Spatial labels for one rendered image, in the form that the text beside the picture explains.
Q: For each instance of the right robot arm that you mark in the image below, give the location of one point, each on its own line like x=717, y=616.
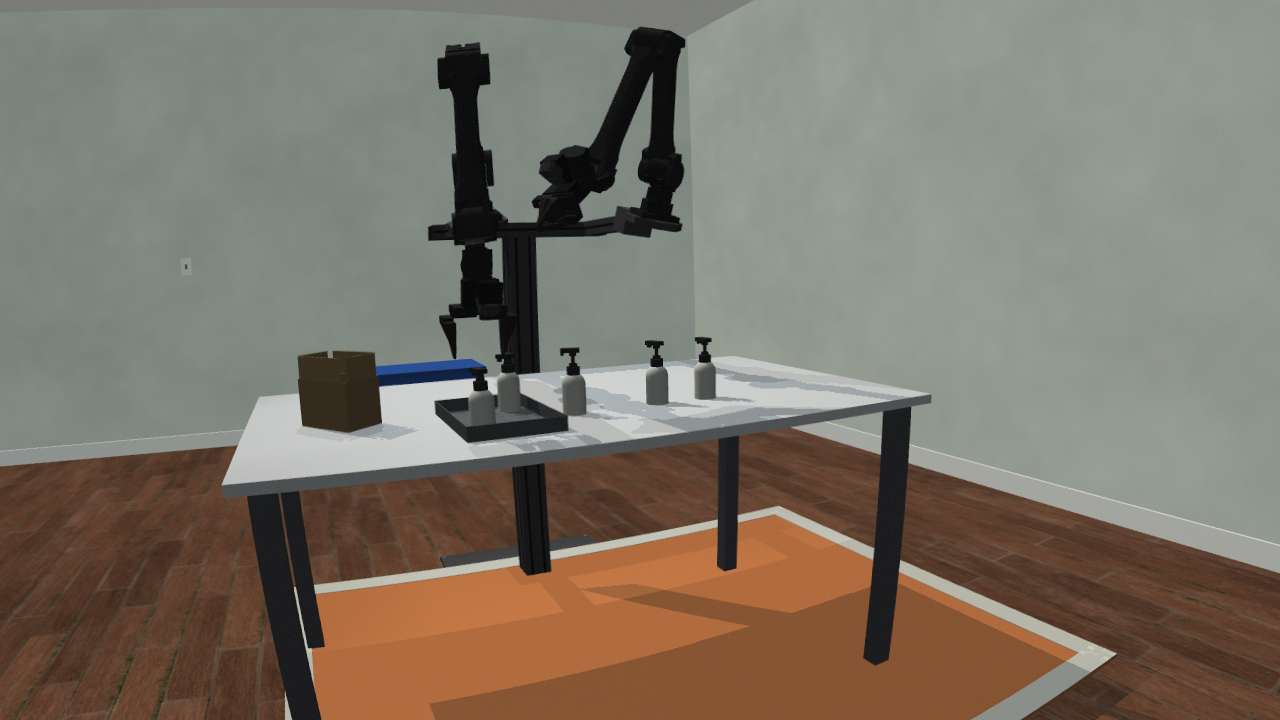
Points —
x=469, y=183

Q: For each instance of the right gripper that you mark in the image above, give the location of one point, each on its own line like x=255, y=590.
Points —
x=460, y=312

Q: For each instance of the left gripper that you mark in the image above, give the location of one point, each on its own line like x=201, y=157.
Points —
x=551, y=210

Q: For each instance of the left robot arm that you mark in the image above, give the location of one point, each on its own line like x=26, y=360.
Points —
x=668, y=172

